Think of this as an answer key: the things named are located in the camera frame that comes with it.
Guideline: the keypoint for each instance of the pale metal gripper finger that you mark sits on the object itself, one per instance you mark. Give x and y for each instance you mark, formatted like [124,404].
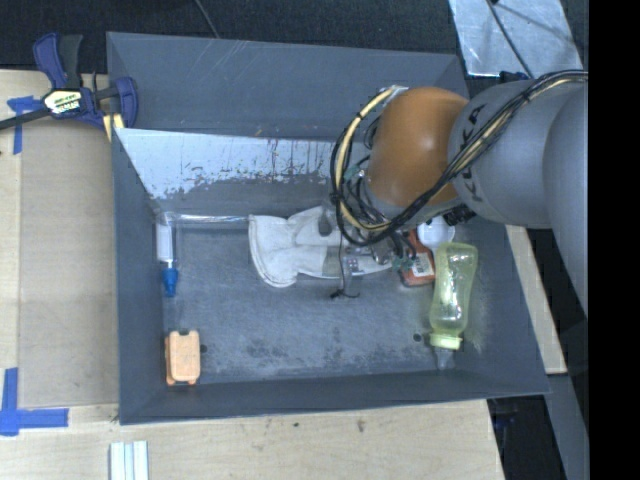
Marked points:
[352,267]

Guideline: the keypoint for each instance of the orange-red tape measure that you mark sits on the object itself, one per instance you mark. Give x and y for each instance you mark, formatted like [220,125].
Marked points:
[419,270]

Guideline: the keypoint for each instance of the white cloth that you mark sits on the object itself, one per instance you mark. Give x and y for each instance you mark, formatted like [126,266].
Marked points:
[285,248]

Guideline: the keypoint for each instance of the yellow clear baby bottle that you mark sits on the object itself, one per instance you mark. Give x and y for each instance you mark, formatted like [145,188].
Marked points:
[452,293]

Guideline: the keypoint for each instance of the grey metal bin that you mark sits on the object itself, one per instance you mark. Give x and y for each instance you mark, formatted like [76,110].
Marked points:
[280,318]

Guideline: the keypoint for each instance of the clear plastic tube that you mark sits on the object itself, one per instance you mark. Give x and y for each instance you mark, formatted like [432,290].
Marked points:
[210,217]

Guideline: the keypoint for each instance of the clear bottle with blue cap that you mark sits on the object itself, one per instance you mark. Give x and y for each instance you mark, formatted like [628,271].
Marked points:
[166,243]

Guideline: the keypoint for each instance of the orange sponge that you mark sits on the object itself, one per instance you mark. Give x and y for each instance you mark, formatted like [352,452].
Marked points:
[183,357]

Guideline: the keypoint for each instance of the black cylinder on white bracket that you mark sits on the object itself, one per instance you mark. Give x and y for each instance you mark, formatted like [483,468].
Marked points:
[436,232]

